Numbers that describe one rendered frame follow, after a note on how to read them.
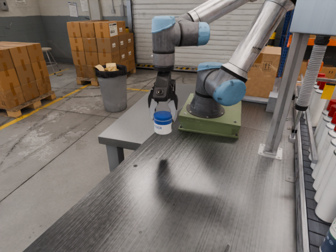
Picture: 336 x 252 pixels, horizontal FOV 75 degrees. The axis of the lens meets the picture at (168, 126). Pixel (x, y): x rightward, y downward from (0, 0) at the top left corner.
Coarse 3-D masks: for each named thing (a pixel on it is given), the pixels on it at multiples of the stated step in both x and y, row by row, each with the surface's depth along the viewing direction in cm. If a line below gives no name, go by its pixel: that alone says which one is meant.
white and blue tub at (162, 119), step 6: (156, 114) 82; (162, 114) 82; (168, 114) 82; (156, 120) 81; (162, 120) 80; (168, 120) 81; (156, 126) 82; (162, 126) 81; (168, 126) 82; (156, 132) 84; (162, 132) 83; (168, 132) 84
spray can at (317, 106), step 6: (324, 84) 90; (318, 90) 92; (318, 96) 92; (312, 102) 95; (318, 102) 93; (324, 102) 92; (312, 108) 95; (318, 108) 94; (312, 114) 96; (318, 114) 95; (312, 120) 97; (318, 120) 97; (312, 126) 98
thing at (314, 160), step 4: (300, 76) 143; (308, 108) 96; (308, 112) 92; (308, 116) 89; (308, 120) 86; (308, 124) 83; (308, 128) 80; (308, 132) 78; (312, 132) 77; (308, 136) 77; (312, 136) 75; (312, 140) 73; (312, 144) 70; (312, 148) 68; (312, 152) 67; (312, 156) 65; (316, 156) 65; (312, 160) 64; (316, 160) 63
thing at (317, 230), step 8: (304, 120) 104; (304, 128) 97; (312, 128) 97; (304, 136) 91; (304, 144) 85; (304, 152) 81; (304, 160) 77; (304, 168) 73; (304, 176) 69; (304, 184) 69; (312, 184) 66; (312, 192) 63; (312, 200) 60; (312, 208) 58; (312, 216) 56; (312, 224) 54; (320, 224) 54; (328, 224) 54; (312, 232) 52; (320, 232) 52; (312, 240) 50; (320, 240) 50; (312, 248) 48
